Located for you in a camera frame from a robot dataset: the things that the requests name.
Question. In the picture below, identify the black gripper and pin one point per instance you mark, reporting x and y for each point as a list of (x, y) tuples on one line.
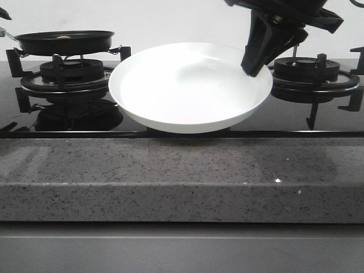
[(268, 40)]

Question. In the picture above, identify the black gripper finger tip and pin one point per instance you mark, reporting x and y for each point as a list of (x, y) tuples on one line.
[(4, 14)]

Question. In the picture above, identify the black frying pan green handle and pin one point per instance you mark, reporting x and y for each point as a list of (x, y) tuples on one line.
[(45, 43)]

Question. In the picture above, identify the white ceramic plate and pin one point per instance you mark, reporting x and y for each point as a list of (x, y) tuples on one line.
[(188, 88)]

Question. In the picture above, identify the black pan support grate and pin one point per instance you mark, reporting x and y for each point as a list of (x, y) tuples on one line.
[(60, 93)]

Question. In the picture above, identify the black round gas burner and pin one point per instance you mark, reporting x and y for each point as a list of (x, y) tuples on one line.
[(73, 71)]

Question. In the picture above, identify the black glass gas cooktop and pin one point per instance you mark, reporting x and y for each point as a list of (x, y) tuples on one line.
[(282, 115)]

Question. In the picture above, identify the grey cabinet front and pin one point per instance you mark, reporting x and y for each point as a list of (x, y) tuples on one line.
[(147, 247)]

